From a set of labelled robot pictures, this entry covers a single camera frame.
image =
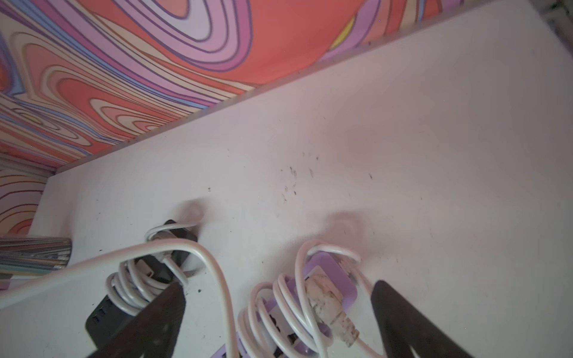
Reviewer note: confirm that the metal pen cup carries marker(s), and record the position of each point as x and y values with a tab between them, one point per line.
34	256

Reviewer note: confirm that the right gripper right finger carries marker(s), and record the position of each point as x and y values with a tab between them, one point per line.
405	332

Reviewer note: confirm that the purple power strip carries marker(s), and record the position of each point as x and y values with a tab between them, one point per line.
303	314

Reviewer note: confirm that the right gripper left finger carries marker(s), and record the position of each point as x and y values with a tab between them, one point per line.
151	333

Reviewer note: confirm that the black power strip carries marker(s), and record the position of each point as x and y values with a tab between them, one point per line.
135	284

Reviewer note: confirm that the blue power strip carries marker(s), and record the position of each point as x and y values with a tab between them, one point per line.
75	271

